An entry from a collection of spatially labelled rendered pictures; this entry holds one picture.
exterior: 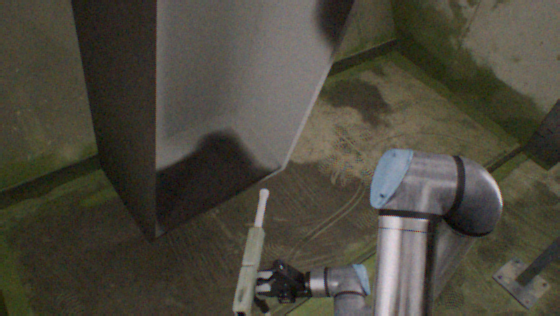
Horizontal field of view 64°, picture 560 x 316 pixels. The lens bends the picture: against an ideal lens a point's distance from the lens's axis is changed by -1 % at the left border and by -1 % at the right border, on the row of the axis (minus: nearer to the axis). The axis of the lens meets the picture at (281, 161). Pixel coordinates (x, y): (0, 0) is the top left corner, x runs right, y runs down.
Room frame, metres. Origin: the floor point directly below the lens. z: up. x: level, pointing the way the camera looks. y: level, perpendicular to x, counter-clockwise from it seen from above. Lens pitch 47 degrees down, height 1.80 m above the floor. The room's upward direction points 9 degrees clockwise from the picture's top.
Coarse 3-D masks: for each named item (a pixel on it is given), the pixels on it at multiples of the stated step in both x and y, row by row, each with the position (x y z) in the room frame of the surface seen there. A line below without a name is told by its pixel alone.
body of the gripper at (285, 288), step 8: (280, 280) 0.67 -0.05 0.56; (304, 280) 0.67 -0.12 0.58; (280, 288) 0.64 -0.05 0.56; (288, 288) 0.64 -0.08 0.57; (304, 288) 0.66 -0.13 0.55; (280, 296) 0.64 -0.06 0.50; (288, 296) 0.64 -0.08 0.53; (296, 296) 0.65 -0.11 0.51; (304, 296) 0.65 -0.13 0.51; (312, 296) 0.65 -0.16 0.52
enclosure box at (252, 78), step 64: (128, 0) 0.68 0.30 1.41; (192, 0) 1.17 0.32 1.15; (256, 0) 1.36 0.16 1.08; (320, 0) 1.19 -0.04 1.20; (128, 64) 0.72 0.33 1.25; (192, 64) 1.22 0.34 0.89; (256, 64) 1.37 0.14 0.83; (320, 64) 1.16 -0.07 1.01; (128, 128) 0.77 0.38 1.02; (192, 128) 1.29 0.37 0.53; (256, 128) 1.35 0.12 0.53; (128, 192) 0.85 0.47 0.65; (192, 192) 1.01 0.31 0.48
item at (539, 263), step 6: (558, 240) 1.13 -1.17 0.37; (552, 246) 1.13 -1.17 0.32; (558, 246) 1.12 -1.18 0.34; (546, 252) 1.13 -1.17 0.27; (552, 252) 1.12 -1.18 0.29; (558, 252) 1.11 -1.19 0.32; (540, 258) 1.13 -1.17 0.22; (546, 258) 1.12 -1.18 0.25; (552, 258) 1.11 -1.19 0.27; (534, 264) 1.13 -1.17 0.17; (540, 264) 1.12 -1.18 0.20; (546, 264) 1.11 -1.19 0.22; (528, 270) 1.13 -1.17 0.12; (534, 270) 1.12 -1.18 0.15; (540, 270) 1.11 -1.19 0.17; (522, 276) 1.13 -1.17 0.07; (528, 276) 1.12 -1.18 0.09; (534, 276) 1.11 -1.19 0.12; (522, 282) 1.12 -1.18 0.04; (528, 282) 1.10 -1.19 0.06
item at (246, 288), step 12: (264, 192) 1.02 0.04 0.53; (264, 204) 0.97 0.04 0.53; (252, 228) 0.85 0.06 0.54; (252, 240) 0.80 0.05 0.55; (252, 252) 0.75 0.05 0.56; (252, 264) 0.71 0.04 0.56; (240, 276) 0.66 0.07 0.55; (252, 276) 0.67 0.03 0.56; (240, 288) 0.62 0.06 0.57; (252, 288) 0.63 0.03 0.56; (240, 300) 0.58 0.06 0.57; (252, 300) 0.60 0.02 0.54; (264, 300) 0.66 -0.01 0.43; (264, 312) 0.64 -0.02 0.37
